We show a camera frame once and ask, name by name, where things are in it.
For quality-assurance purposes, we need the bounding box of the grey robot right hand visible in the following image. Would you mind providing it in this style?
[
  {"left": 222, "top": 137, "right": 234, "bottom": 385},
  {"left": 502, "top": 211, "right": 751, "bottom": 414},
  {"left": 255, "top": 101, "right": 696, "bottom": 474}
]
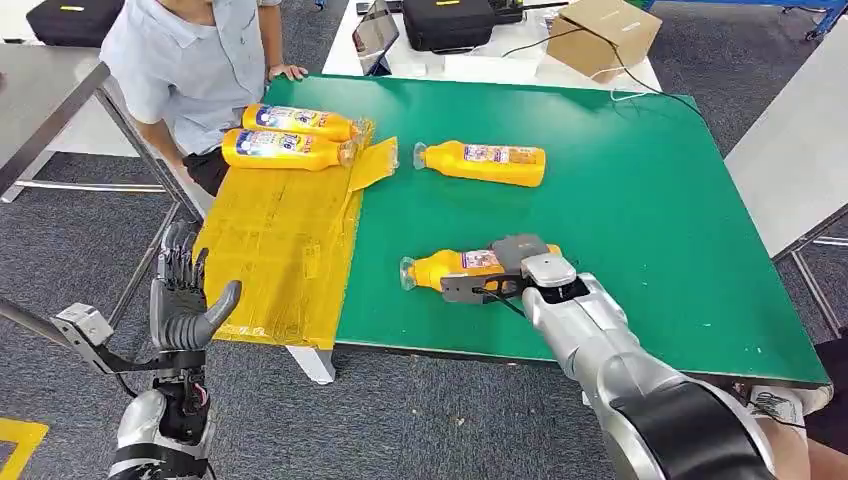
[{"left": 490, "top": 233, "right": 564, "bottom": 277}]

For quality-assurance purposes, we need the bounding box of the person's left hand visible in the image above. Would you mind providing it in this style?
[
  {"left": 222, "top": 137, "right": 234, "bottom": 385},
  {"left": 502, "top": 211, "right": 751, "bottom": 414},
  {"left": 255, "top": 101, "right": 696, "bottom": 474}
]
[{"left": 267, "top": 62, "right": 310, "bottom": 83}]

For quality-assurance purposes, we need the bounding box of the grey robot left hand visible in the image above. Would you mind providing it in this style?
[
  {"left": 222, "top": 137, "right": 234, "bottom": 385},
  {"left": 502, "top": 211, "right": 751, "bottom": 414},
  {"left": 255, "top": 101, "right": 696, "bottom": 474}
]
[{"left": 150, "top": 221, "right": 244, "bottom": 353}]

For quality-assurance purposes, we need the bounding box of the orange drink bottle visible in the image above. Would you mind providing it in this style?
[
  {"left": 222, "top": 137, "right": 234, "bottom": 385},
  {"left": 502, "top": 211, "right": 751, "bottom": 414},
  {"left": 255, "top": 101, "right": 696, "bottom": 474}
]
[
  {"left": 400, "top": 244, "right": 564, "bottom": 293},
  {"left": 413, "top": 140, "right": 548, "bottom": 189},
  {"left": 241, "top": 103, "right": 364, "bottom": 144},
  {"left": 221, "top": 128, "right": 360, "bottom": 173}
]

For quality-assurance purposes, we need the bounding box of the tablet on stand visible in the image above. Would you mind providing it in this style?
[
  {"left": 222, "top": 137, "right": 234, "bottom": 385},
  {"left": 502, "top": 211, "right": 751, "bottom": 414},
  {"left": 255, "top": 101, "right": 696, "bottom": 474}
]
[{"left": 351, "top": 0, "right": 401, "bottom": 78}]

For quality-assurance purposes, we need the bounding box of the seated person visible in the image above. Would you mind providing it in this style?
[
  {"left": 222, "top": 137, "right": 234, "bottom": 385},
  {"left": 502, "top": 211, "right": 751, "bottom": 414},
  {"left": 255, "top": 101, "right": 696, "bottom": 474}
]
[{"left": 99, "top": 0, "right": 310, "bottom": 198}]

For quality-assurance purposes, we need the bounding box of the green table mat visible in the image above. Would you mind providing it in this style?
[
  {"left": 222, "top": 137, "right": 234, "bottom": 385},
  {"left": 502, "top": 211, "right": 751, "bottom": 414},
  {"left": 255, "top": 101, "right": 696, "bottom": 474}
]
[{"left": 264, "top": 72, "right": 831, "bottom": 390}]

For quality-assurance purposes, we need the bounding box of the yellow sheet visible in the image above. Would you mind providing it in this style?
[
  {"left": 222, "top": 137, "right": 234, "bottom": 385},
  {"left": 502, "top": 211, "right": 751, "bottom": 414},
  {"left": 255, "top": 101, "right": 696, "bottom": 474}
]
[{"left": 193, "top": 119, "right": 401, "bottom": 352}]

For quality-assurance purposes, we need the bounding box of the white table leg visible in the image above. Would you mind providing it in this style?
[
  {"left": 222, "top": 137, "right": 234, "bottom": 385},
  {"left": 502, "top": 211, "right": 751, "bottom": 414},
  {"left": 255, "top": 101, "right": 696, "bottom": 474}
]
[{"left": 286, "top": 344, "right": 337, "bottom": 387}]

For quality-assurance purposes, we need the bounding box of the large black bag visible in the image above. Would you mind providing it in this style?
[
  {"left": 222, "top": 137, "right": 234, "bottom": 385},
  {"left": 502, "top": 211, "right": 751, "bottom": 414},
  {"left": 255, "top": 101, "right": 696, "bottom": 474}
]
[{"left": 402, "top": 0, "right": 498, "bottom": 54}]

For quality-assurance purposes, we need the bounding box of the white table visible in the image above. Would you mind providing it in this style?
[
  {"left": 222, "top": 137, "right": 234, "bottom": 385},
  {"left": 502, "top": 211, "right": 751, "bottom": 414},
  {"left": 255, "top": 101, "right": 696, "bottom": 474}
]
[{"left": 321, "top": 0, "right": 664, "bottom": 95}]

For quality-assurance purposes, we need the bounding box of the black bag with yellow tag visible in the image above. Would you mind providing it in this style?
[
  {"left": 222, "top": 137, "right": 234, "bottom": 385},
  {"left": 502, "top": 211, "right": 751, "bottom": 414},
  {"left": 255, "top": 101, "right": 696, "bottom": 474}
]
[{"left": 25, "top": 0, "right": 126, "bottom": 48}]

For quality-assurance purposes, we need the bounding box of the cardboard box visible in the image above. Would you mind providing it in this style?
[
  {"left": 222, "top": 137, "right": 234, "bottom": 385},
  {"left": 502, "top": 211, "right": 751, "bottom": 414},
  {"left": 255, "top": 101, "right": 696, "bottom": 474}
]
[{"left": 546, "top": 0, "right": 664, "bottom": 85}]

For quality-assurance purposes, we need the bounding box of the black handheld device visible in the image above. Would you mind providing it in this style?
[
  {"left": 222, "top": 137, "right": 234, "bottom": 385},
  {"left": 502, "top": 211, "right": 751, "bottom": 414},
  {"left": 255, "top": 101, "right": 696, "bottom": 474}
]
[{"left": 488, "top": 0, "right": 572, "bottom": 26}]

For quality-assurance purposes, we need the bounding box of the steel table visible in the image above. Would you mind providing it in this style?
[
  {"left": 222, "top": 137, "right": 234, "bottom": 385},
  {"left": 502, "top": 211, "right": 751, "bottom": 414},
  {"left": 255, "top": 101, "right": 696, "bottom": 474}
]
[{"left": 0, "top": 42, "right": 203, "bottom": 352}]

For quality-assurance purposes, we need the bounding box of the grey table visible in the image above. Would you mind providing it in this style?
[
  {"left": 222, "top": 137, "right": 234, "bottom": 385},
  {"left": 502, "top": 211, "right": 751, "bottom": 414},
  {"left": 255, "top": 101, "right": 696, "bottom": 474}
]
[{"left": 724, "top": 13, "right": 848, "bottom": 340}]

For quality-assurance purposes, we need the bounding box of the white sneaker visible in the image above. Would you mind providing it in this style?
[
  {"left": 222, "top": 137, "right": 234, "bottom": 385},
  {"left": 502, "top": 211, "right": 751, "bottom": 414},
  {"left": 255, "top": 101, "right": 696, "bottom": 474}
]
[{"left": 747, "top": 384, "right": 835, "bottom": 427}]

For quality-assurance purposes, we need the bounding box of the person beside table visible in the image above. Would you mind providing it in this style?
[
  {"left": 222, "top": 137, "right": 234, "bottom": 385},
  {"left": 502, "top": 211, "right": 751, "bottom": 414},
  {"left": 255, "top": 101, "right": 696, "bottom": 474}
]
[{"left": 747, "top": 324, "right": 848, "bottom": 480}]

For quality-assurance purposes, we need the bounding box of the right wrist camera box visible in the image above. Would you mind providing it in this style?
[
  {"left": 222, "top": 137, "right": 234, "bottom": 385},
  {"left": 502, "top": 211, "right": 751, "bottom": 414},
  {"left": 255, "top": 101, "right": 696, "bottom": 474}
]
[{"left": 440, "top": 253, "right": 578, "bottom": 307}]

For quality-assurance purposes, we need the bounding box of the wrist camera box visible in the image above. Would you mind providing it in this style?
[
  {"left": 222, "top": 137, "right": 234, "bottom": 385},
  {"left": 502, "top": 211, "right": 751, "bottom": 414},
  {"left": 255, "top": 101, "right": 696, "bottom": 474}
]
[
  {"left": 51, "top": 302, "right": 208, "bottom": 376},
  {"left": 440, "top": 253, "right": 578, "bottom": 307}
]

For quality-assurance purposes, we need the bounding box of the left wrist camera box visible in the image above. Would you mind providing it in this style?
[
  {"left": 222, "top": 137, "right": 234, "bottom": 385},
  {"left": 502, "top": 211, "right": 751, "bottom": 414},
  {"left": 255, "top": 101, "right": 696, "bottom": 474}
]
[{"left": 51, "top": 302, "right": 208, "bottom": 376}]

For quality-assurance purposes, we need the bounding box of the white cable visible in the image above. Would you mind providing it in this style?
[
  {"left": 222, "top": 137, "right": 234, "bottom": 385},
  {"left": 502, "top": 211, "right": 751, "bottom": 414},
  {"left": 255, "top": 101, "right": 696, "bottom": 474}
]
[{"left": 589, "top": 62, "right": 656, "bottom": 105}]

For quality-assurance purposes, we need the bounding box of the black cable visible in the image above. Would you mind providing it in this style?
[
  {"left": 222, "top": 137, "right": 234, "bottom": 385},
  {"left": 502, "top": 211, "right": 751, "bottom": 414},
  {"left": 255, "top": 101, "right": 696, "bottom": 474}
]
[{"left": 502, "top": 26, "right": 710, "bottom": 127}]

